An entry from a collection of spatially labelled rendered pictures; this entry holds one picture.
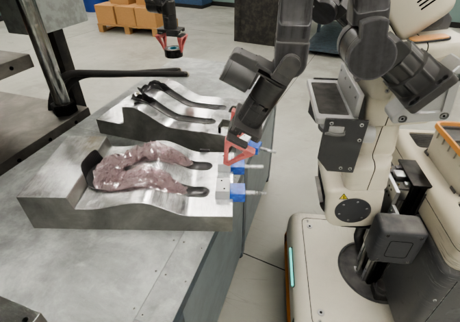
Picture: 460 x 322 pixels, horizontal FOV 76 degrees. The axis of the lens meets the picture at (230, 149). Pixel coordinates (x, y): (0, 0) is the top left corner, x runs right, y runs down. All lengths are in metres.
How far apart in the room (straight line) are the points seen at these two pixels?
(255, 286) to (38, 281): 1.06
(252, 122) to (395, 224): 0.53
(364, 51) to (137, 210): 0.58
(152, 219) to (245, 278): 0.95
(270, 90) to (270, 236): 1.30
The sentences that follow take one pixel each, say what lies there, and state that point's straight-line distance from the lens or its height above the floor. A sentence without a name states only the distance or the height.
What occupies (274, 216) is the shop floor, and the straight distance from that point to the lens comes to 1.89.
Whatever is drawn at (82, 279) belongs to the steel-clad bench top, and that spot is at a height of 0.80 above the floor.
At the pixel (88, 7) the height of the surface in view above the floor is 0.11.
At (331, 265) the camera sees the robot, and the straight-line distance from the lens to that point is 1.40.
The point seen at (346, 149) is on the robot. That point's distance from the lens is 0.80.
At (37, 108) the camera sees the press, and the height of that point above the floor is 0.79.
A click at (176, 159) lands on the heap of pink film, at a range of 0.84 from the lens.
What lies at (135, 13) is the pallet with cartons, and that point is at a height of 0.36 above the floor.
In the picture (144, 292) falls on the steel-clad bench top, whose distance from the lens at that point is 0.70.
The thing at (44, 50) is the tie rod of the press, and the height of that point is 1.06.
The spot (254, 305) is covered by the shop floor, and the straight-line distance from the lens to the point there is 1.57.
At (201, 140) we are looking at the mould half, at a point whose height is 0.85.
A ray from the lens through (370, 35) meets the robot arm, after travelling 0.54.
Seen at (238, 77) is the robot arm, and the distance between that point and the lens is 0.57.
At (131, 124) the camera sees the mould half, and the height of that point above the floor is 0.87.
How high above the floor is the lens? 1.40
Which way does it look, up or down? 36 degrees down
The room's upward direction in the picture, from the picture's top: straight up
